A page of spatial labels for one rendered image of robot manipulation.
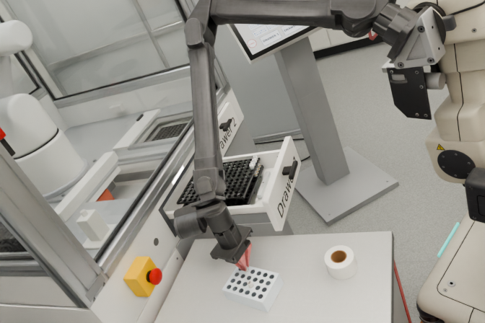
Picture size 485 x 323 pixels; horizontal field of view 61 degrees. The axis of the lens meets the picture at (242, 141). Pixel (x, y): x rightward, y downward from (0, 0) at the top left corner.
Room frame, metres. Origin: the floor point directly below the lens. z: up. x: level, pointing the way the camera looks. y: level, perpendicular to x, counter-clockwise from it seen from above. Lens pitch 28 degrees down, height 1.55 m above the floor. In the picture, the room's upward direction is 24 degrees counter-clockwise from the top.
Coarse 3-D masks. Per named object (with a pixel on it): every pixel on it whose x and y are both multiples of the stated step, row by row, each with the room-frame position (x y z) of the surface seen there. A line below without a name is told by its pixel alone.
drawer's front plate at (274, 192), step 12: (288, 144) 1.03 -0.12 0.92; (288, 156) 1.00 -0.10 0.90; (276, 168) 0.94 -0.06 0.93; (276, 180) 0.89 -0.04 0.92; (288, 180) 0.95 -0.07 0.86; (276, 192) 0.87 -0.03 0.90; (288, 192) 0.93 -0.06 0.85; (264, 204) 0.83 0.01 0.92; (276, 204) 0.85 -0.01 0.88; (288, 204) 0.90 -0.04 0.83; (276, 216) 0.83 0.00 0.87; (276, 228) 0.82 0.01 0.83
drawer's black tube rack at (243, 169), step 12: (228, 168) 1.09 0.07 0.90; (240, 168) 1.06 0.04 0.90; (192, 180) 1.11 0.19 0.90; (228, 180) 1.02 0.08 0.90; (240, 180) 1.00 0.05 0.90; (252, 180) 1.02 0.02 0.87; (192, 192) 1.05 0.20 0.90; (228, 192) 0.97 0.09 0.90; (252, 192) 0.96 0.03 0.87; (228, 204) 0.96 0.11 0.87; (240, 204) 0.93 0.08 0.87
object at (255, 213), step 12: (228, 156) 1.16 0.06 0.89; (240, 156) 1.13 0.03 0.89; (252, 156) 1.11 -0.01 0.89; (264, 156) 1.09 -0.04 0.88; (276, 156) 1.07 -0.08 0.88; (192, 168) 1.20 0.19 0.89; (264, 168) 1.10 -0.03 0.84; (180, 180) 1.15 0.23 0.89; (180, 192) 1.11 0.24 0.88; (264, 192) 0.99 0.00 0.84; (168, 204) 1.05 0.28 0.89; (180, 204) 1.09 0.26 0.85; (252, 204) 0.96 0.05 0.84; (168, 216) 1.00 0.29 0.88; (240, 216) 0.89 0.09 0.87; (252, 216) 0.87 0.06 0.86; (264, 216) 0.85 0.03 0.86
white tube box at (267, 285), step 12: (240, 276) 0.76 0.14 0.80; (252, 276) 0.74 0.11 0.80; (264, 276) 0.73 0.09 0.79; (276, 276) 0.71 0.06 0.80; (228, 288) 0.74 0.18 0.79; (240, 288) 0.72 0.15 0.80; (252, 288) 0.70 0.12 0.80; (264, 288) 0.69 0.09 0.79; (276, 288) 0.69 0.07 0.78; (240, 300) 0.71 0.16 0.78; (252, 300) 0.68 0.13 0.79; (264, 300) 0.66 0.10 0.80
